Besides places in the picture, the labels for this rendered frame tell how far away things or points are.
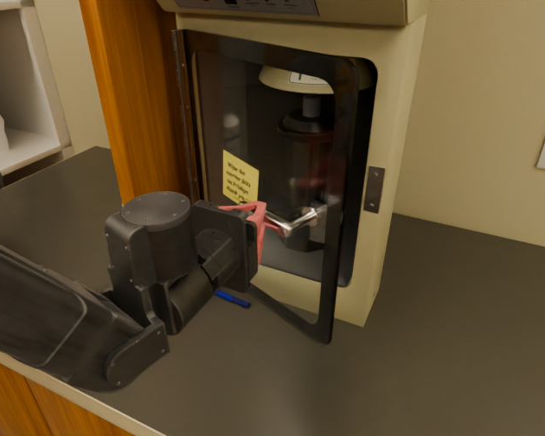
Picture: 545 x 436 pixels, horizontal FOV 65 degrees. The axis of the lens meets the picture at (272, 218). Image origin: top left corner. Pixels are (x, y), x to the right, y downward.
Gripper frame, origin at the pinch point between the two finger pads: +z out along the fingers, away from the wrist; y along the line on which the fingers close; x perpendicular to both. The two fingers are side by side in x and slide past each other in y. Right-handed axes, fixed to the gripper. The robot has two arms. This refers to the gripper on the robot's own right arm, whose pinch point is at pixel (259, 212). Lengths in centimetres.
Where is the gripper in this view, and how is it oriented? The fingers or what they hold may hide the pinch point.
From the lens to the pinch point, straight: 53.6
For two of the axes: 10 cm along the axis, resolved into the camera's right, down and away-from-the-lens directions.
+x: -8.9, -2.3, 3.9
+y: -0.1, -8.5, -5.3
